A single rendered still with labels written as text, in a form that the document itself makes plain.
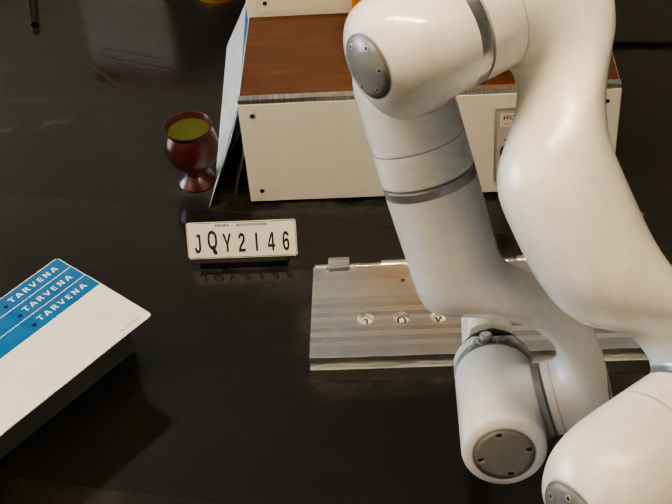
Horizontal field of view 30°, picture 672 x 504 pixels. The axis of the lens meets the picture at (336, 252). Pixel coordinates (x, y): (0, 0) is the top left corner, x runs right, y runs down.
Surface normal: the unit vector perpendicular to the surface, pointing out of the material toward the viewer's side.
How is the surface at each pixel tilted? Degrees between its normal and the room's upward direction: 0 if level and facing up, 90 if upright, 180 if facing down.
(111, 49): 0
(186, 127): 0
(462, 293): 72
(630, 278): 59
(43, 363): 0
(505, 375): 16
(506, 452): 77
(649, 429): 8
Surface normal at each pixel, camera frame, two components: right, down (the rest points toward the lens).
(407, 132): -0.07, 0.42
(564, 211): -0.20, 0.22
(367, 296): -0.07, -0.74
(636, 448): 0.01, -0.55
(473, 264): 0.36, 0.26
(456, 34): 0.44, 0.07
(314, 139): -0.02, 0.67
